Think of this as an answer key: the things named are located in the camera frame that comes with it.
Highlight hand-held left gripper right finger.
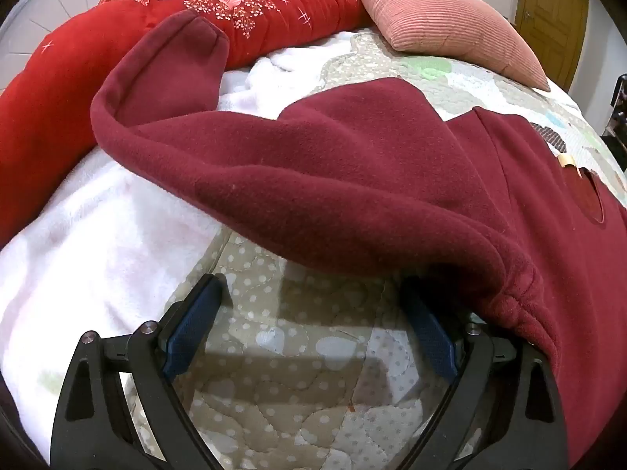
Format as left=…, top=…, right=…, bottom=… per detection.
left=399, top=277, right=570, bottom=470

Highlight wooden door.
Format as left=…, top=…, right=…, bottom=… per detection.
left=514, top=0, right=589, bottom=93

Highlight white fleece blanket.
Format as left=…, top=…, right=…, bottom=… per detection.
left=0, top=31, right=367, bottom=405

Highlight grey padded headboard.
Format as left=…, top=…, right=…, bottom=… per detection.
left=0, top=0, right=178, bottom=56

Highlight red floral blanket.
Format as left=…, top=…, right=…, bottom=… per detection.
left=0, top=0, right=374, bottom=250

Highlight heart print quilted bedspread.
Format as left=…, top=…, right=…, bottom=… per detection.
left=122, top=27, right=627, bottom=470

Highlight cluttered shelf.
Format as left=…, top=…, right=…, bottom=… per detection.
left=605, top=72, right=627, bottom=150

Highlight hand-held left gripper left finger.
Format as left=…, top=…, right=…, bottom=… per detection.
left=50, top=273, right=231, bottom=470

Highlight maroon fleece sweatshirt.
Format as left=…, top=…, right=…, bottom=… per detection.
left=91, top=10, right=627, bottom=470

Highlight pink corduroy pillow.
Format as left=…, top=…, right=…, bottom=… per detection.
left=343, top=0, right=552, bottom=93

